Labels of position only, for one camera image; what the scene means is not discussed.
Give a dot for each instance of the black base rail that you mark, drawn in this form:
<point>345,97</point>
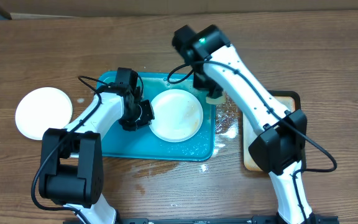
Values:
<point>258,219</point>

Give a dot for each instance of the white plate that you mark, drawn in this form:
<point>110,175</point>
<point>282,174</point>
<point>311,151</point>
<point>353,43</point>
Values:
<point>178,115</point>
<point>41,109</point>

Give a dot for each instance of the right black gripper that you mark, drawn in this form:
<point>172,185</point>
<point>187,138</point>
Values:
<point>202,85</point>

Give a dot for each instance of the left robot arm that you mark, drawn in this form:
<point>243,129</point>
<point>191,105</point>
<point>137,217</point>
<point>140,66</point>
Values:
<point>71,176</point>

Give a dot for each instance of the green yellow sponge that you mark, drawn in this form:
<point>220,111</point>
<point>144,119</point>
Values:
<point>216,101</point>

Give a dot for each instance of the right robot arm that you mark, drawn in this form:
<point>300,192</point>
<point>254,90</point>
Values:
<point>279,146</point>

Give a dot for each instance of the black tray with soapy water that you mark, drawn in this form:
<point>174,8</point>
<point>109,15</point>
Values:
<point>290,99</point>

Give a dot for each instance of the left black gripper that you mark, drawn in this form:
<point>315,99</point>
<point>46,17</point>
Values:
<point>148,115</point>

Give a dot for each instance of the white plate front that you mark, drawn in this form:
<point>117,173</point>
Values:
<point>178,115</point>

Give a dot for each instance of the teal plastic tray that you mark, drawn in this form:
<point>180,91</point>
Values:
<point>144,144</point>

